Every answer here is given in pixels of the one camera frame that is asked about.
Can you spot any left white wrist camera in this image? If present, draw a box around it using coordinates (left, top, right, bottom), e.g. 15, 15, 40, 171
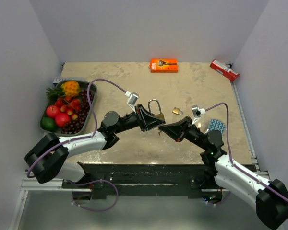
125, 91, 139, 112

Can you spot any small white blue box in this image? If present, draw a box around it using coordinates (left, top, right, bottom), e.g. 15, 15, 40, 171
53, 77, 85, 85

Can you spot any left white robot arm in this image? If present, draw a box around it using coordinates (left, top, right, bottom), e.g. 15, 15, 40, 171
24, 104, 165, 188

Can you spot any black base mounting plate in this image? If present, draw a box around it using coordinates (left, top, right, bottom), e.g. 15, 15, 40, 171
62, 164, 218, 199

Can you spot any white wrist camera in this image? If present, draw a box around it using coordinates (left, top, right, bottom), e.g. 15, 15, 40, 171
125, 91, 139, 112
192, 105, 206, 125

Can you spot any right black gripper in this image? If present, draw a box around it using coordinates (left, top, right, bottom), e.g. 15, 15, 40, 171
160, 115, 209, 150

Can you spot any green lime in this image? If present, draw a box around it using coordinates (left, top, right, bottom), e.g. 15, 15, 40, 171
41, 117, 57, 132

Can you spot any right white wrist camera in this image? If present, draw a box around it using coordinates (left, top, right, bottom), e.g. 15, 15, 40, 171
192, 105, 206, 125

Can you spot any red white box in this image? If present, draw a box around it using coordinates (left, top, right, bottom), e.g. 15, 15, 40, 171
210, 59, 240, 81

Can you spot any orange razor box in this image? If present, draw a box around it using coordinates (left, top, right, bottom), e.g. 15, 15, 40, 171
149, 59, 179, 73

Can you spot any small brass padlock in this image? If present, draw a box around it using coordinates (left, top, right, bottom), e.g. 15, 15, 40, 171
172, 107, 183, 115

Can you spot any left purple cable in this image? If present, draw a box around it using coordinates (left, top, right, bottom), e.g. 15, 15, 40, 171
26, 79, 129, 178

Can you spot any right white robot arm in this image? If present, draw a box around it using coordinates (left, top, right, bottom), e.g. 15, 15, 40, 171
159, 116, 288, 230

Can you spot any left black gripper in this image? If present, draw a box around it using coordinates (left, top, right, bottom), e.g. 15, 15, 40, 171
114, 104, 166, 135

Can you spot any blue zigzag patterned pouch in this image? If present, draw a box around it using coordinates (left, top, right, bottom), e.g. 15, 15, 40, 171
206, 119, 226, 135

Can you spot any purple cable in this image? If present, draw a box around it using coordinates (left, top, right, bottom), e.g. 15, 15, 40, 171
26, 79, 129, 178
204, 102, 288, 214

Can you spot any red apple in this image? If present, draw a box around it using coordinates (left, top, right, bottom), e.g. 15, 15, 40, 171
46, 105, 60, 119
55, 113, 71, 127

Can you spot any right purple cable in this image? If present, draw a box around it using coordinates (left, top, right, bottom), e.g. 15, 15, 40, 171
204, 102, 288, 214

